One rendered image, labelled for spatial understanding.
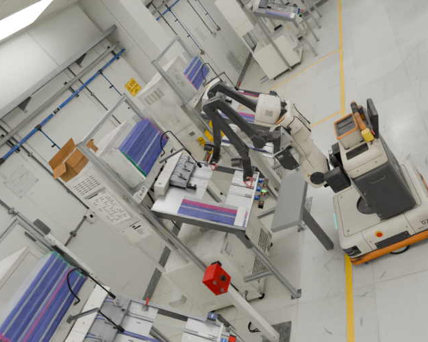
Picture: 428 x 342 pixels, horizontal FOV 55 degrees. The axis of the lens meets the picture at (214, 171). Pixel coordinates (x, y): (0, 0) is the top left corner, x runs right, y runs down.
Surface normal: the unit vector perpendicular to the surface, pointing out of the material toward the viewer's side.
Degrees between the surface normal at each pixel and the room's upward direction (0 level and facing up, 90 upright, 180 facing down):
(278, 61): 90
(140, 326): 47
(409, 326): 0
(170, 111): 90
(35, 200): 90
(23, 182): 90
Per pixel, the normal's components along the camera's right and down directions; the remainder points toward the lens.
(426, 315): -0.62, -0.70
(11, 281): 0.76, -0.40
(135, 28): -0.23, 0.59
